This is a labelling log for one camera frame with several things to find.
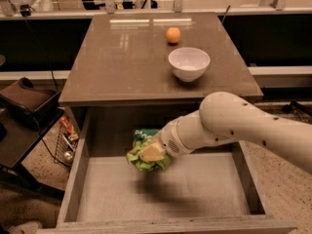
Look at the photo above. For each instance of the black office chair base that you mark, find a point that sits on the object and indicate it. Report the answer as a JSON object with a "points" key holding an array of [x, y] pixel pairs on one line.
{"points": [[294, 105]]}

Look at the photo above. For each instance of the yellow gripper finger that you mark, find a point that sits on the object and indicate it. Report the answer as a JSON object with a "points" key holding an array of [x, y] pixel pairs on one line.
{"points": [[152, 152]]}

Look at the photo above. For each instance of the red bottle in basket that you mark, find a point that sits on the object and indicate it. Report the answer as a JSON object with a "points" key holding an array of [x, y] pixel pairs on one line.
{"points": [[64, 121]]}

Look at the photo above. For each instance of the orange fruit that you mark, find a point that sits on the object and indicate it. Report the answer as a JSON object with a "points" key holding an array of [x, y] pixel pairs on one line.
{"points": [[173, 35]]}

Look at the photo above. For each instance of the grey cabinet with top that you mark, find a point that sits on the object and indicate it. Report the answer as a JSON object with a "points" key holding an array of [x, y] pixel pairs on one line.
{"points": [[122, 80]]}

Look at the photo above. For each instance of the white bowl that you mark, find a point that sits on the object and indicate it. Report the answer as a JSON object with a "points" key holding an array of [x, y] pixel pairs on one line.
{"points": [[188, 64]]}

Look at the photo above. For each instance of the green rice chip bag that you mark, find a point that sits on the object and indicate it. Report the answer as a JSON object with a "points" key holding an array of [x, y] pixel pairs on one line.
{"points": [[142, 137]]}

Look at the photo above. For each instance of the black side table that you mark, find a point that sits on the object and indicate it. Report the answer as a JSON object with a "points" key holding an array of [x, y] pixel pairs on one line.
{"points": [[16, 144]]}

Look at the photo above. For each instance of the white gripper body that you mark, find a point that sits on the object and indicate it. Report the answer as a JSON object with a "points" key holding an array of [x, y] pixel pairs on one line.
{"points": [[170, 137]]}

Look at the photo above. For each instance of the wire basket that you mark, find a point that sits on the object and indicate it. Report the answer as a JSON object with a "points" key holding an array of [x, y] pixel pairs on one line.
{"points": [[64, 154]]}

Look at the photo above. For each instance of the black power adapter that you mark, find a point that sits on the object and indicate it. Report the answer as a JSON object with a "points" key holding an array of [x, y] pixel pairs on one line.
{"points": [[24, 10]]}

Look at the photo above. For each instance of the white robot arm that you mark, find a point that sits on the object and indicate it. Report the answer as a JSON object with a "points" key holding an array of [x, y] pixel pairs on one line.
{"points": [[225, 118]]}

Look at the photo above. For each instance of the open grey top drawer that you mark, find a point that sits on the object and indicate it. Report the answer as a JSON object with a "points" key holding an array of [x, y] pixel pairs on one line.
{"points": [[212, 191]]}

